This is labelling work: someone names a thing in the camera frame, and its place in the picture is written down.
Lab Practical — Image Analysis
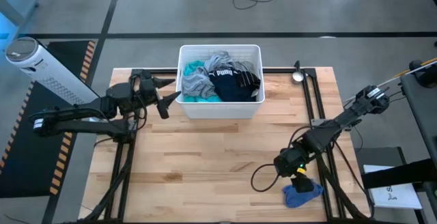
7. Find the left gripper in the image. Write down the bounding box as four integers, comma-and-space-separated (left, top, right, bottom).
131, 69, 182, 120

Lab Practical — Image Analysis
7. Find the blue dotted garment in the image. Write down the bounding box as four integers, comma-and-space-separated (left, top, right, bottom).
281, 179, 326, 209

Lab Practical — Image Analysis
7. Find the teal garment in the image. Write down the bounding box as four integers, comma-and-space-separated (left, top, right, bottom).
183, 59, 223, 104

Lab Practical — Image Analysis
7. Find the white perforated plastic basket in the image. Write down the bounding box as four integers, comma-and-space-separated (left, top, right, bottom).
175, 44, 266, 120

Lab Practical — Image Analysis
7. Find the light grey garment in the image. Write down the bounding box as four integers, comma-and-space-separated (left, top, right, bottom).
203, 51, 255, 75

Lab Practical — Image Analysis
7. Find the navy white-striped Puma garment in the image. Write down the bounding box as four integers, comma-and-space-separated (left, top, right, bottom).
208, 67, 262, 103

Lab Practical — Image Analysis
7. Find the white paper sheet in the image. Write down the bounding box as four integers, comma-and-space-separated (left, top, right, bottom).
363, 164, 424, 210

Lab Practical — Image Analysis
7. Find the black flat bar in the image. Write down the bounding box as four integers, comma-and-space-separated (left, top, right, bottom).
361, 158, 437, 191

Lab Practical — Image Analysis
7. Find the round silver metal disc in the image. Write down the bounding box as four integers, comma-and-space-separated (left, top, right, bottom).
291, 59, 306, 83

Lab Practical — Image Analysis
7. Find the white tower fan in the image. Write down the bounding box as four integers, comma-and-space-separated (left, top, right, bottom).
5, 36, 100, 106

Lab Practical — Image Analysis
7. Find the black desk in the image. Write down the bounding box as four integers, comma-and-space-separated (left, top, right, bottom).
399, 58, 437, 184

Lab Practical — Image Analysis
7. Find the thin white rod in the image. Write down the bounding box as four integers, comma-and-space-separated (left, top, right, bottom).
343, 59, 437, 102

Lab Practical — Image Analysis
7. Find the black hazard-striped floor mat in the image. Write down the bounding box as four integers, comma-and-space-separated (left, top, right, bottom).
0, 39, 98, 199

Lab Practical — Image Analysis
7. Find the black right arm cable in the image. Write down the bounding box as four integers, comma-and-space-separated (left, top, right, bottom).
251, 163, 286, 193

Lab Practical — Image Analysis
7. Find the black aluminium table frame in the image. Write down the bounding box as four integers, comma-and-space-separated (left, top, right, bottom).
81, 67, 371, 224

